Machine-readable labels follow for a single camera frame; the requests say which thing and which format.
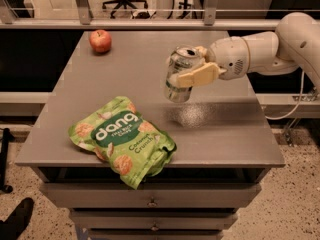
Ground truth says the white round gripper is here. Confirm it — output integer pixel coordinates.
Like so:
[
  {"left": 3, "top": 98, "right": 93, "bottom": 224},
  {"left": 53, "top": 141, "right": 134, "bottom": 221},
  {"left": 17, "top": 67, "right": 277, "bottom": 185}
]
[{"left": 176, "top": 37, "right": 250, "bottom": 88}]

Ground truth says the silver green 7up can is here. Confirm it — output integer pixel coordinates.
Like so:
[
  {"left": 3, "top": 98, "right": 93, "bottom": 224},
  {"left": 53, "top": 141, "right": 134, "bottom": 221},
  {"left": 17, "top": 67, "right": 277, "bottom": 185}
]
[{"left": 164, "top": 46, "right": 205, "bottom": 103}]

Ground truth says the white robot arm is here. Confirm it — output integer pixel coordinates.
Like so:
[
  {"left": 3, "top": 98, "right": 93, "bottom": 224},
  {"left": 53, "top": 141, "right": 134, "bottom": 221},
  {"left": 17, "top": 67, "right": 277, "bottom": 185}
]
[{"left": 170, "top": 12, "right": 320, "bottom": 89}]

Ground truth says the green rice chip bag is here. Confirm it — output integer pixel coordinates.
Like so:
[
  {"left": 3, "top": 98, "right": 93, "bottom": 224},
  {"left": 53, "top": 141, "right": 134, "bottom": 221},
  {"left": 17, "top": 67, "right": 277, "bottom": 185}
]
[{"left": 68, "top": 96, "right": 177, "bottom": 189}]

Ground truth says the grey metal railing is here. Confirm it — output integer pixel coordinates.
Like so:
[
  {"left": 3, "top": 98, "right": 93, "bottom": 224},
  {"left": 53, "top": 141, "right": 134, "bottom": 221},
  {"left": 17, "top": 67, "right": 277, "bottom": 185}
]
[{"left": 0, "top": 0, "right": 281, "bottom": 30}]

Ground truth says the grey drawer cabinet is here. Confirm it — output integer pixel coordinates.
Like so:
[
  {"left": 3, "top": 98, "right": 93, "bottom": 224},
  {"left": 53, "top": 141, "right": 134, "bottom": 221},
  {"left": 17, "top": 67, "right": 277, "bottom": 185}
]
[{"left": 16, "top": 31, "right": 284, "bottom": 240}]

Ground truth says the red apple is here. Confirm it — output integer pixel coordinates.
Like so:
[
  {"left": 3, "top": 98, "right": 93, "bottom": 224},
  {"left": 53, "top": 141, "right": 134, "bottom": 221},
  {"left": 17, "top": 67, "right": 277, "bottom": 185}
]
[{"left": 89, "top": 29, "right": 112, "bottom": 53}]

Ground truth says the black office chair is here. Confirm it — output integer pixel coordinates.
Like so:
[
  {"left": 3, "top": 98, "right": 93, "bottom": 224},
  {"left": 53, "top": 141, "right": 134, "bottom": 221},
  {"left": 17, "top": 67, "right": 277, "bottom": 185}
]
[{"left": 102, "top": 0, "right": 148, "bottom": 19}]

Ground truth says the black shoe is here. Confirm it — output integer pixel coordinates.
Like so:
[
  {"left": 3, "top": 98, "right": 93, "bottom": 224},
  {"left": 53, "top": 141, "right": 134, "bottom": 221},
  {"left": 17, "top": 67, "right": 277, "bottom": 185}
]
[{"left": 0, "top": 197, "right": 34, "bottom": 240}]

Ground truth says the white cable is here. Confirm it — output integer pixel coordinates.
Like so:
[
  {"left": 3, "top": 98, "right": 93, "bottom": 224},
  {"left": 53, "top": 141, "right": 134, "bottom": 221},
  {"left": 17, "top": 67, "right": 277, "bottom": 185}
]
[{"left": 264, "top": 71, "right": 306, "bottom": 121}]

